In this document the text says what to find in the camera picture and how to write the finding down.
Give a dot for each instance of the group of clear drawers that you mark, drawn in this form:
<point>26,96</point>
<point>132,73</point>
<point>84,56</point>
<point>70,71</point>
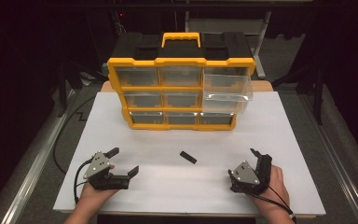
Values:
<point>143,100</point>

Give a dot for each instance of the person's left hand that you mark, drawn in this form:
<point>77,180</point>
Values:
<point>94,196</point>

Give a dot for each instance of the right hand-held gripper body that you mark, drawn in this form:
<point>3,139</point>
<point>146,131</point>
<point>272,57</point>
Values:
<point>245,174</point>

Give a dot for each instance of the aluminium floor rail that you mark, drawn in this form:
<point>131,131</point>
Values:
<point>35,161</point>
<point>338,161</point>

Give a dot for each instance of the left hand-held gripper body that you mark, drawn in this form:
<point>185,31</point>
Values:
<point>99,166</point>

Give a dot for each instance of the clear plastic drawer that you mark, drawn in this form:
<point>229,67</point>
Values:
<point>227,90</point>

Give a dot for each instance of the person's right hand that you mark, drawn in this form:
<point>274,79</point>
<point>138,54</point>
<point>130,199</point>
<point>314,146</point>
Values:
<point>276,193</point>

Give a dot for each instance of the small black block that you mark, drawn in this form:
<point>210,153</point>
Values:
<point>188,157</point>

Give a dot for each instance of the yellow black organizer cabinet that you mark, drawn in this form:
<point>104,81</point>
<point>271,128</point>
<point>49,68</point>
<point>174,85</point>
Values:
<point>180,51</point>

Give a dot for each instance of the black stand legs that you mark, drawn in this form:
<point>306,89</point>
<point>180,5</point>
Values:
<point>317,93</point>
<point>63,87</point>

